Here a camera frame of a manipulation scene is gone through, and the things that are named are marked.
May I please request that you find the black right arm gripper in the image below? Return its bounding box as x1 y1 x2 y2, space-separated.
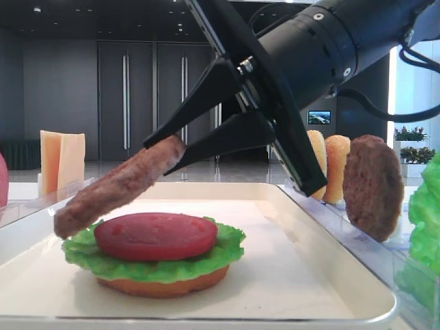
144 1 337 196

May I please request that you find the brown meat patty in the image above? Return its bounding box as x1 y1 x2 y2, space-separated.
342 135 404 242
54 135 186 239

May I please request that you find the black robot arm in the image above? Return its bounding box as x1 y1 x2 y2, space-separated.
144 1 439 195

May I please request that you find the red tomato slice on tray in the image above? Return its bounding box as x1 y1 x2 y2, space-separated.
93 212 218 262

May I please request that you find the brown meat patty in holder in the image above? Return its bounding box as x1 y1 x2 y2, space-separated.
342 135 404 242

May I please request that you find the orange cheese slice inner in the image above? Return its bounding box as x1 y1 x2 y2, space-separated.
58 133 85 190

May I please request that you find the orange cheese slice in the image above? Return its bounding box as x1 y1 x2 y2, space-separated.
58 133 85 190
40 130 61 195

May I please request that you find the orange cheese slice outer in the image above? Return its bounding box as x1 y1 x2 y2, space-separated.
40 130 61 195

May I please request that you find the green lettuce on tray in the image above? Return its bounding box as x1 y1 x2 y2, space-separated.
62 217 245 284

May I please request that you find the red tomato slice in holder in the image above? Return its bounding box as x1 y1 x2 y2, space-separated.
0 154 9 208

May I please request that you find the green lettuce leaf in holder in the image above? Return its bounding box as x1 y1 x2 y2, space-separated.
396 155 439 314

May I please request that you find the sesame bun front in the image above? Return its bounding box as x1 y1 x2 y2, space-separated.
307 129 328 202

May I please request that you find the sesame bun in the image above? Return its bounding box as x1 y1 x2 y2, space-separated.
323 135 351 204
307 129 328 202

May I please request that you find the dark double door cabinet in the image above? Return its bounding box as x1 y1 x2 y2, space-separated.
98 42 214 161

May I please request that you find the sesame bun rear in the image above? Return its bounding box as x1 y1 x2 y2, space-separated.
323 135 351 204

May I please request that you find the white metal tray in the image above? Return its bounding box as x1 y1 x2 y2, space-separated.
1 183 398 329

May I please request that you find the bottom bun on tray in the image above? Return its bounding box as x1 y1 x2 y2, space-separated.
96 265 230 298

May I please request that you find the flower planter box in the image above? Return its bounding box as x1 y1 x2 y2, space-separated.
394 126 436 178

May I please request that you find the clear left front divider strip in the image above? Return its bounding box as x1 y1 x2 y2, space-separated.
1 177 95 227

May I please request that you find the clear divider strip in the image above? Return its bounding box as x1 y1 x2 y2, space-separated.
280 179 439 329
1 177 95 227

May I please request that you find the clear right front divider strip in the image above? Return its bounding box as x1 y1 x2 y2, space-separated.
280 179 439 329

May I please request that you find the wall display screen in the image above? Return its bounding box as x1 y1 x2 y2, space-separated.
307 110 331 125

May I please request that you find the black cable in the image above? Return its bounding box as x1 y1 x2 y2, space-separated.
326 44 440 122

